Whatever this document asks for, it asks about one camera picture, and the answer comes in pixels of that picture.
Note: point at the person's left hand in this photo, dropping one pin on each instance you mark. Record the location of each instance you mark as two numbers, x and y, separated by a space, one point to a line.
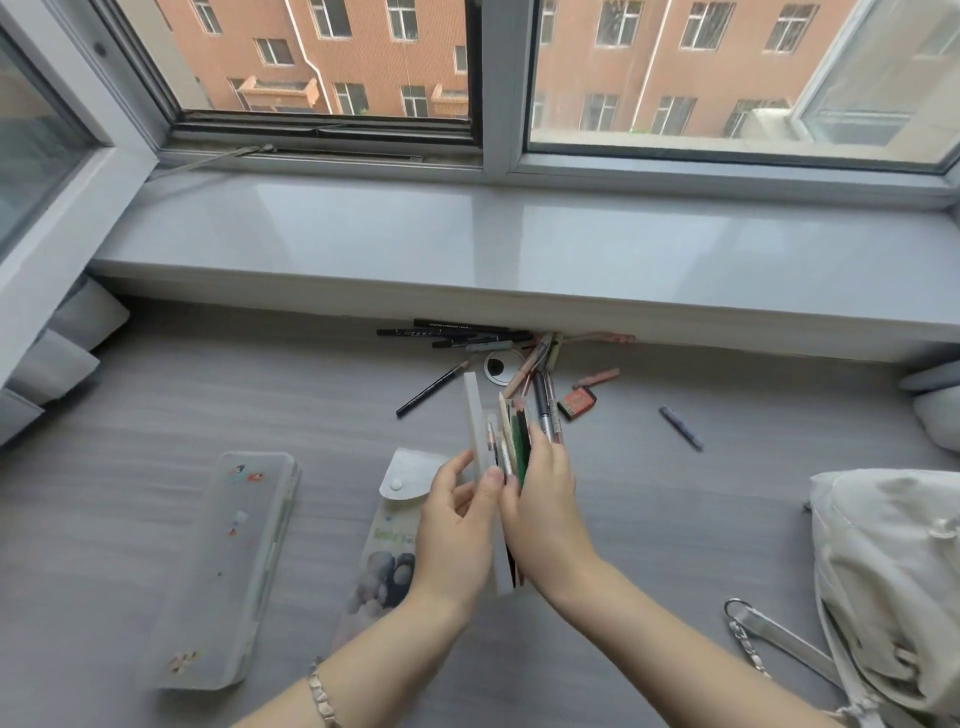
450 547

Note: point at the person's right hand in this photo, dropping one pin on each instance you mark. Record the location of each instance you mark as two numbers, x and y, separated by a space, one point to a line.
547 525

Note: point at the cartoon sheep pencil pouch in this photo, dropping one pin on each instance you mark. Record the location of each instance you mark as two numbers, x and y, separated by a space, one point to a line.
397 480

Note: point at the bundle of assorted pencils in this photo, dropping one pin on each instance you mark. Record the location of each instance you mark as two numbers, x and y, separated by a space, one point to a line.
517 442

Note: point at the small orange box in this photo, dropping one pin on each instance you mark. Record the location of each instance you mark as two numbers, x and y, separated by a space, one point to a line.
577 405

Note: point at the frosted plastic box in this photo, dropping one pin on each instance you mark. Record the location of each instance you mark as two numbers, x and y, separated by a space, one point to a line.
472 405

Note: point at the orange highlighter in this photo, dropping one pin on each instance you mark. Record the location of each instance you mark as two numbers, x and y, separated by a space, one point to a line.
596 377

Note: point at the pile of pens and pencils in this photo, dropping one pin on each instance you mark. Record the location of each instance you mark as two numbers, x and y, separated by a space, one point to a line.
450 328

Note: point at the clear sticker pencil box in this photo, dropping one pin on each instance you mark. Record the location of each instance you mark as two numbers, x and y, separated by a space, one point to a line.
225 570

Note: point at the white quilted backpack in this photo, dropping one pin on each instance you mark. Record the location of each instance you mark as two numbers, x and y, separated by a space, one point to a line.
885 540

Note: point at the person's right forearm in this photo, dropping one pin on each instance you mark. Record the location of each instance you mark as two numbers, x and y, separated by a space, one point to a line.
675 660

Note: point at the person's left forearm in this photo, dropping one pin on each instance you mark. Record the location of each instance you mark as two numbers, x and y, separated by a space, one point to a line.
360 675

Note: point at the grey wooden desk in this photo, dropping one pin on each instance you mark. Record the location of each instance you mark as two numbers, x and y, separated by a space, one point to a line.
150 420

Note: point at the white window sill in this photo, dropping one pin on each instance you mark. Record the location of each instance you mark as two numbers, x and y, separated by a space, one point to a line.
450 240

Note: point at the pale blue curtain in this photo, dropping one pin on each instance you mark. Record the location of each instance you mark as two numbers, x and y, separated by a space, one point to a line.
941 416

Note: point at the open white window sash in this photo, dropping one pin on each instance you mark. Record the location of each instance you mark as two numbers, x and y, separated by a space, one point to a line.
75 232

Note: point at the brick apartment building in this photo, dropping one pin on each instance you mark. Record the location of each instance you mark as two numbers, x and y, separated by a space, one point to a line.
375 60

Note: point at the white window frame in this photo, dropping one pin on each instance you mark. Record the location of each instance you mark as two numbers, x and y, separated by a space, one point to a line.
506 90

